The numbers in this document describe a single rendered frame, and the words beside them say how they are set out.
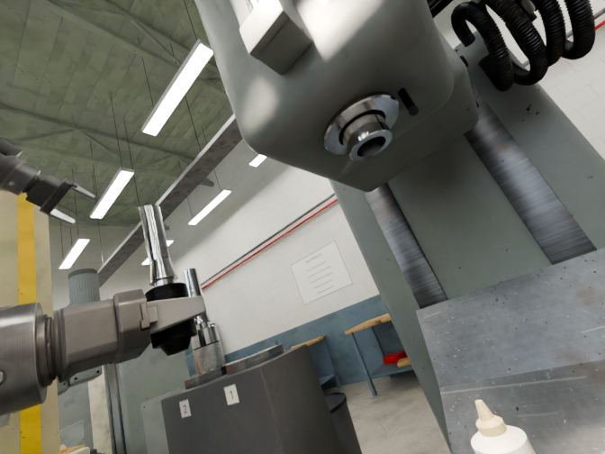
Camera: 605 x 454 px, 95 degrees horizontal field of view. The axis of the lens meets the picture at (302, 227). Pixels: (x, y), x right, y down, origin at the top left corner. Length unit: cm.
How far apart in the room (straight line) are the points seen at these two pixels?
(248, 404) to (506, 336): 43
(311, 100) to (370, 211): 47
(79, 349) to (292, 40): 31
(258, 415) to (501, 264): 49
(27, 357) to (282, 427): 26
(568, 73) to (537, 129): 429
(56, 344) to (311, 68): 32
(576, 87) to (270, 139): 470
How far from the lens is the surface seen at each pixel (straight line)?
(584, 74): 495
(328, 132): 30
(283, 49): 26
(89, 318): 32
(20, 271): 193
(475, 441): 31
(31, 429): 180
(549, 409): 58
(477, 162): 66
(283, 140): 29
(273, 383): 41
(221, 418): 46
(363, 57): 26
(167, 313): 34
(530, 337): 61
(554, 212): 64
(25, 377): 32
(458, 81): 43
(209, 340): 53
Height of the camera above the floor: 114
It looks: 19 degrees up
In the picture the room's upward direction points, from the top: 21 degrees counter-clockwise
